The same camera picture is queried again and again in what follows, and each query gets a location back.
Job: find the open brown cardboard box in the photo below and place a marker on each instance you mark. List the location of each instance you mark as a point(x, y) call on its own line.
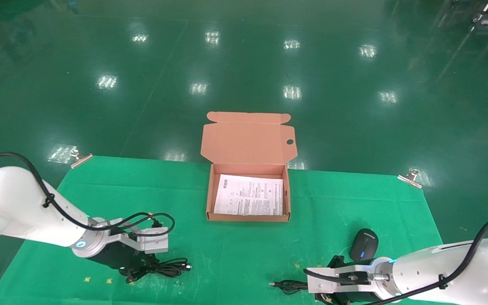
point(248, 144)

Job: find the metal binder clip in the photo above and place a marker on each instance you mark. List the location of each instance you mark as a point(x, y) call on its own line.
point(411, 178)
point(81, 159)

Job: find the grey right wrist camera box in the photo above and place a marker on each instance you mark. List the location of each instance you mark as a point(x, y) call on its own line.
point(324, 284)

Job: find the white printed paper sheet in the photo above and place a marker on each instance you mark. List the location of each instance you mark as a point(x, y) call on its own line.
point(248, 197)

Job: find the green table mat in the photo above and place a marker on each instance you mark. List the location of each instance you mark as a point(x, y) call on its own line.
point(248, 254)

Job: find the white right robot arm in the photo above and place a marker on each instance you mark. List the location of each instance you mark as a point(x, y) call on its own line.
point(460, 275)

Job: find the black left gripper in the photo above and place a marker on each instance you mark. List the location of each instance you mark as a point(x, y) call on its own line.
point(121, 256)

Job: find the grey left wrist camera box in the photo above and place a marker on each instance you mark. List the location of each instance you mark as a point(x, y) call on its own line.
point(151, 241)

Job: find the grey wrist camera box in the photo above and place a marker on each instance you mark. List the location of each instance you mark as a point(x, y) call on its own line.
point(151, 241)
point(324, 284)

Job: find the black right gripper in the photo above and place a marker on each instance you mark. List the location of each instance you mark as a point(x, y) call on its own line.
point(350, 298)

